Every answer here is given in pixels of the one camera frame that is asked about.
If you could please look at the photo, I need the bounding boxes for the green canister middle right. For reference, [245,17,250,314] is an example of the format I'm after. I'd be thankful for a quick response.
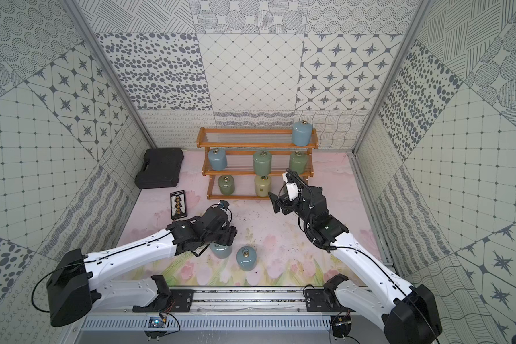
[289,151,308,175]

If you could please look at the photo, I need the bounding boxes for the green canister middle centre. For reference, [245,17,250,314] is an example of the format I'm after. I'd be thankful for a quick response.
[253,150,272,176]

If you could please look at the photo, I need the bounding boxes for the wooden three-tier shelf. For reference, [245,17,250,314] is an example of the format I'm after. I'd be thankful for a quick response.
[196,127,319,200]

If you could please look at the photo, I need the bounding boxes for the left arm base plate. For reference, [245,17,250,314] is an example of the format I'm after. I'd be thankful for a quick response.
[132,289,195,313]

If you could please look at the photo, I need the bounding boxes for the yellow canister bottom centre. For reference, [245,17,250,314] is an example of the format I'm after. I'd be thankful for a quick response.
[255,176,272,198]

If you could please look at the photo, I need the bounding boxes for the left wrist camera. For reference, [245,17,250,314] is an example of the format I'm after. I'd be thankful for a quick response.
[218,200,230,212]

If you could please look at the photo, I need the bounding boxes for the black connector board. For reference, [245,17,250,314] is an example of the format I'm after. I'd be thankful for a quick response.
[170,190,187,221]

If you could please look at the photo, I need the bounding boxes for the aluminium mounting rail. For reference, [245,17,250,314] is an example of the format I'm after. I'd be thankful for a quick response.
[75,285,427,317]

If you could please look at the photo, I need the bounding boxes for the green canister bottom left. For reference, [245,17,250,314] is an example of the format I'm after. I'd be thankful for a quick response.
[218,175,235,196]

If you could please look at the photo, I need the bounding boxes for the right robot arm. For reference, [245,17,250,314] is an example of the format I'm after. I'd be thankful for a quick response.
[269,183,442,343]

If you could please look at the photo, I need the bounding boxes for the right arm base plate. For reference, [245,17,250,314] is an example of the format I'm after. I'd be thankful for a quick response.
[302,288,354,312]

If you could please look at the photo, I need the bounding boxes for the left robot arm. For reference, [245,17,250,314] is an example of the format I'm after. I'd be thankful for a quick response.
[42,200,237,328]

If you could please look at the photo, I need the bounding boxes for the black plastic tool case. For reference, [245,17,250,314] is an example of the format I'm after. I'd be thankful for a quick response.
[135,148,184,189]

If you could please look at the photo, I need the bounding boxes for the green canister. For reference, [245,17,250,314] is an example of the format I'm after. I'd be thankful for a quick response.
[289,151,308,175]
[218,175,235,196]
[253,150,272,176]

